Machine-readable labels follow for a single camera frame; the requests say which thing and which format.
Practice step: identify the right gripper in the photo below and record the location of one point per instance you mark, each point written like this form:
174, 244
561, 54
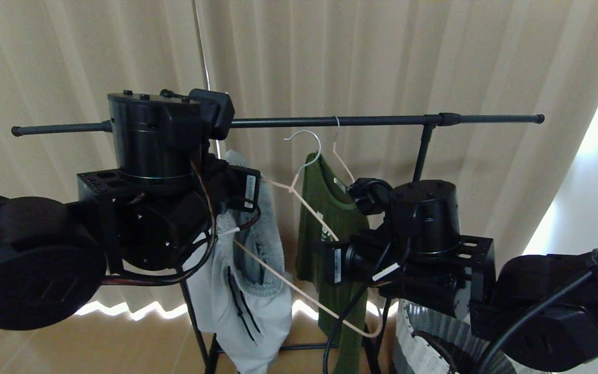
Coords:
423, 285

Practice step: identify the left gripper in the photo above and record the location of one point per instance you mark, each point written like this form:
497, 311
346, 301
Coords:
164, 234

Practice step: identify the green shirt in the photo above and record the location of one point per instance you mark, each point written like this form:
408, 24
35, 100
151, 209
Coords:
351, 223

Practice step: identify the pale grey garment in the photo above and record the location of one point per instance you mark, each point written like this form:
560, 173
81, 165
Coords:
257, 322

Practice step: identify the pink clothes hanger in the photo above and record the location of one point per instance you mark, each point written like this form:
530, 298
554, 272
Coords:
320, 148
344, 166

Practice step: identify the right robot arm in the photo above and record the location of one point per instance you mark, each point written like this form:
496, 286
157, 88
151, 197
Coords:
538, 296

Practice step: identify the white laundry basket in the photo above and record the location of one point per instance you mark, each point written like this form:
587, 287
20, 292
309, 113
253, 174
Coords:
413, 343

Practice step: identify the black clothes rack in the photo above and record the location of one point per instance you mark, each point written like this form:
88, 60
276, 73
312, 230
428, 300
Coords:
330, 121

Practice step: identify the beige curtain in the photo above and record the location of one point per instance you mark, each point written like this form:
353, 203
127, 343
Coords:
434, 52

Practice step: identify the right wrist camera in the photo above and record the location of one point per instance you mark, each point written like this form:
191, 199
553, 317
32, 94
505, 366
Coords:
369, 195

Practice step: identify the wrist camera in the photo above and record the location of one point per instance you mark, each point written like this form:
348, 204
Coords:
216, 111
369, 195

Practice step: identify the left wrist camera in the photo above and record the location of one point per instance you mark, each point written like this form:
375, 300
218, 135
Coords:
216, 111

